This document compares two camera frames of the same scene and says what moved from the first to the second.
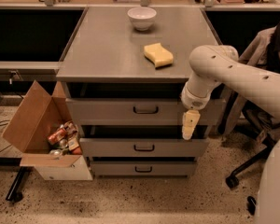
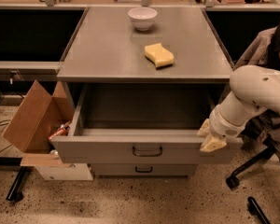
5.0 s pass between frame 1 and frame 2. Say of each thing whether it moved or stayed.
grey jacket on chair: stayed
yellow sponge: stayed
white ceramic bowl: stayed
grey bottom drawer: stayed
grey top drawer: moved
